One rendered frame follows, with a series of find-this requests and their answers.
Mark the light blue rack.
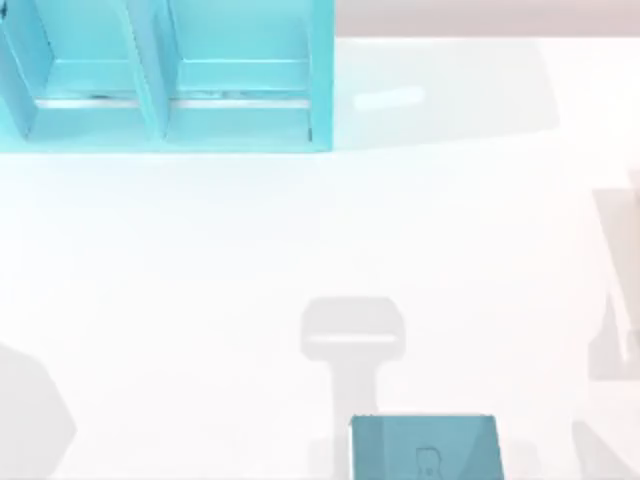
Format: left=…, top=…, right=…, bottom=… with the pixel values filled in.
left=0, top=0, right=335, bottom=154

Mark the teal book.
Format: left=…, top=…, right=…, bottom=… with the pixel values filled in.
left=349, top=413, right=506, bottom=480

